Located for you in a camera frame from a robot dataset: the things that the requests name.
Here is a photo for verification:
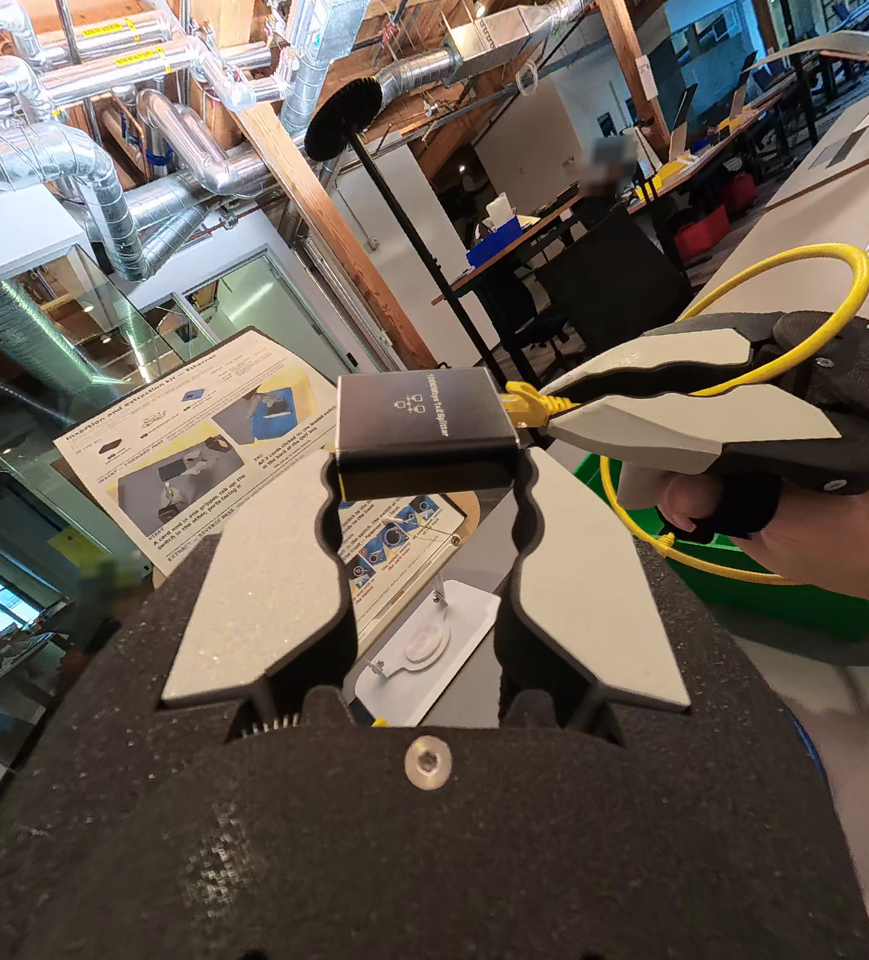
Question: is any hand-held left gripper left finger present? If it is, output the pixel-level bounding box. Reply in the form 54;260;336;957
159;448;362;717

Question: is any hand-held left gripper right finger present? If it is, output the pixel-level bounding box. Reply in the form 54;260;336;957
493;446;693;727

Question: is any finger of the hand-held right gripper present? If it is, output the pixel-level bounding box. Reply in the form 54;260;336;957
543;382;844;481
538;311;771;404

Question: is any yellow ethernet cable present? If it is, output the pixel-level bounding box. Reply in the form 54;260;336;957
504;243;869;588

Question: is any green plastic bin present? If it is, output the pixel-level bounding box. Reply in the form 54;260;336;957
571;448;869;645

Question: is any black ethernet splitter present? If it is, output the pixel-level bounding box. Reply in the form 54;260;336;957
333;366;523;504

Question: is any person's right hand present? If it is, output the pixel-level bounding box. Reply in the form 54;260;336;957
658;472;869;610

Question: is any black office chair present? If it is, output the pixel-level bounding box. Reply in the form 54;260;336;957
479;262;571;354
533;204;697;365

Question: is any red bag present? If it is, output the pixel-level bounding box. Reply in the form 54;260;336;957
673;201;733;262

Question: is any instruction sign board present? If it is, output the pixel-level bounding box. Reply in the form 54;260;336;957
52;326;482;610

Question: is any white sign stand base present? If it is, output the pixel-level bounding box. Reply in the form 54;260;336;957
354;576;505;729

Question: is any blue storage bin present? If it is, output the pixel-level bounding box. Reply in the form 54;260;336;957
466;215;542;269

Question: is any wooden desk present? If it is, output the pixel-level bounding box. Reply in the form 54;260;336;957
433;196;582;305

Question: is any black floor lamp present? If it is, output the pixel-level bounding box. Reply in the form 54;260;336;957
303;75;550;391

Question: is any cluster of silver ducts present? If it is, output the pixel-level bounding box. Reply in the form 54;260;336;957
0;0;289;285

